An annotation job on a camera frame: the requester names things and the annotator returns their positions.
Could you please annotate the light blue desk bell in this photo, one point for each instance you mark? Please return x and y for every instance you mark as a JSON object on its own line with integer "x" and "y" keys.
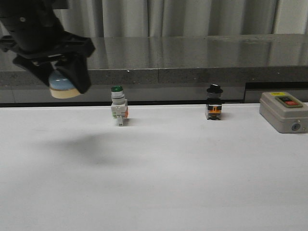
{"x": 61, "y": 87}

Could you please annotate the grey stone counter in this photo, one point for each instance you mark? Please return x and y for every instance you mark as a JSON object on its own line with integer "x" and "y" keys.
{"x": 182, "y": 68}

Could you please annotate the grey curtain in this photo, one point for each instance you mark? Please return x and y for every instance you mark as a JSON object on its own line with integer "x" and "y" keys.
{"x": 168, "y": 18}

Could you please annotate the black selector knob switch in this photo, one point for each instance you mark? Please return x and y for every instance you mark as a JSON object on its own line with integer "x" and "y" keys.
{"x": 213, "y": 105}

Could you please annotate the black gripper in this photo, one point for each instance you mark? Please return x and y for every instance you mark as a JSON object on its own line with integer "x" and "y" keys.
{"x": 35, "y": 32}

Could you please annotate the green pushbutton switch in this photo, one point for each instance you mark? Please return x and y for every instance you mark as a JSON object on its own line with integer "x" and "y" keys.
{"x": 119, "y": 106}

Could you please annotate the grey on-off switch box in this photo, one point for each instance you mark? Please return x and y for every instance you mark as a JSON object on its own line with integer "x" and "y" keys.
{"x": 284, "y": 112}

